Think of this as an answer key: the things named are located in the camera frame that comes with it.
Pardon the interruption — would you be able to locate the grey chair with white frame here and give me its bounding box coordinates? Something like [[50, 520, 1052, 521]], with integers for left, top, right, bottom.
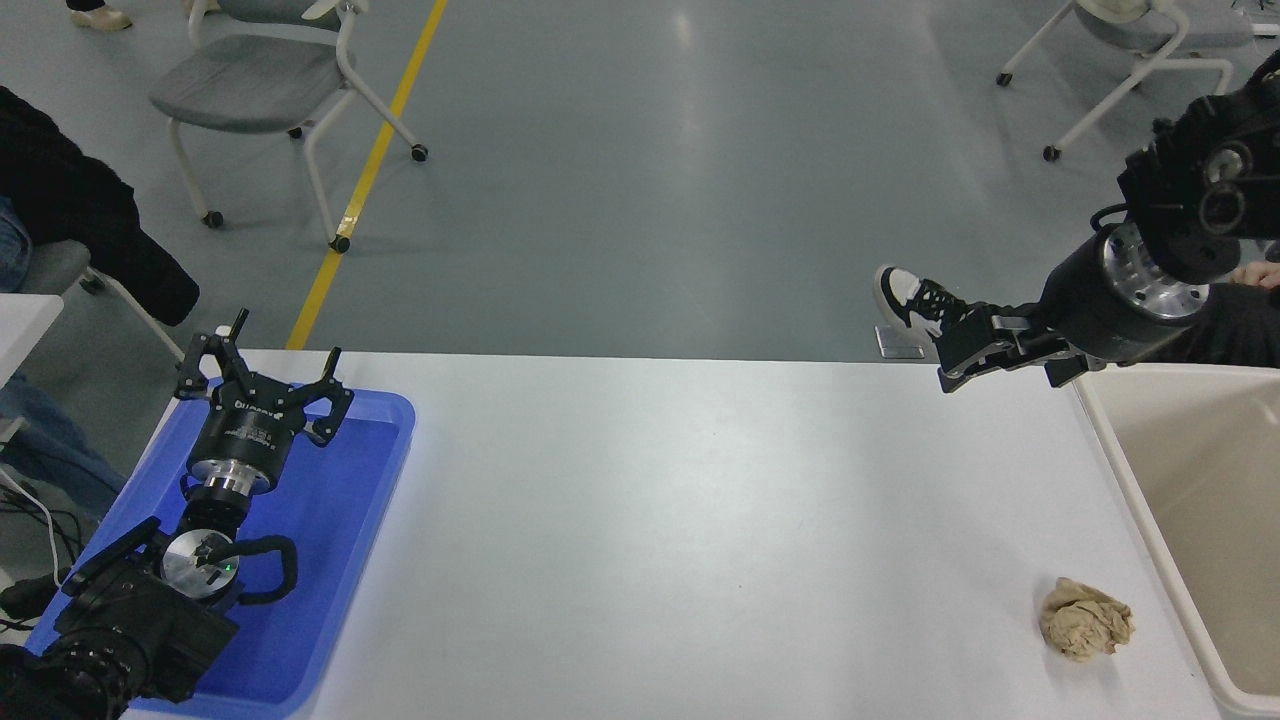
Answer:
[[997, 0, 1259, 163], [150, 0, 431, 254]]

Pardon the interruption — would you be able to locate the black and white shoe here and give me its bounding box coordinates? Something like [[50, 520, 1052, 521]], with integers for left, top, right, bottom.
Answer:
[[875, 265, 969, 343]]

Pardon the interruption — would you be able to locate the silver floor plate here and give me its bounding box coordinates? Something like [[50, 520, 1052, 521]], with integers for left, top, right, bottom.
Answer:
[[875, 325, 927, 361]]

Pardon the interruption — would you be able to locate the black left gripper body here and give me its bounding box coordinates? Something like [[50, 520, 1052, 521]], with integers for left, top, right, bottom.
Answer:
[[193, 378, 313, 473]]

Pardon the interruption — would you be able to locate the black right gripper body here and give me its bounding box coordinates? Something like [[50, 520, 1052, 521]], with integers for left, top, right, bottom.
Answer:
[[1035, 235, 1206, 363]]

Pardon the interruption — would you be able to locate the black cable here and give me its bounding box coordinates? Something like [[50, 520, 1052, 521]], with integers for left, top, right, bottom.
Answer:
[[0, 488, 86, 566]]

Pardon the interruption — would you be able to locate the white cable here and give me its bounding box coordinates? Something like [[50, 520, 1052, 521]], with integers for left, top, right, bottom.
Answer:
[[0, 470, 63, 583]]

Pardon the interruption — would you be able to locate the large pale plastic bin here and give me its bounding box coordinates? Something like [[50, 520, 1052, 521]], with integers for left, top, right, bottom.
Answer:
[[1072, 362, 1280, 720]]

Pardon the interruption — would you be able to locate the crumpled tan paper ball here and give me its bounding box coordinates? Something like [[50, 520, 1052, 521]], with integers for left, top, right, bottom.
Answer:
[[1038, 577, 1136, 664]]

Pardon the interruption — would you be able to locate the small white side table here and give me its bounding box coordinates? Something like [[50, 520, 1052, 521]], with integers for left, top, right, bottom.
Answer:
[[0, 295, 66, 386]]

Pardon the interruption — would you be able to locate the grey seat wheeled chair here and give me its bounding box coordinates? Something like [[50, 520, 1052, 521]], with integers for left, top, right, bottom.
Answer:
[[15, 240, 189, 363]]

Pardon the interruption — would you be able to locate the blue plastic tray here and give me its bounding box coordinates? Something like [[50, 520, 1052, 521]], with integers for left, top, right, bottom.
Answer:
[[22, 378, 417, 719]]

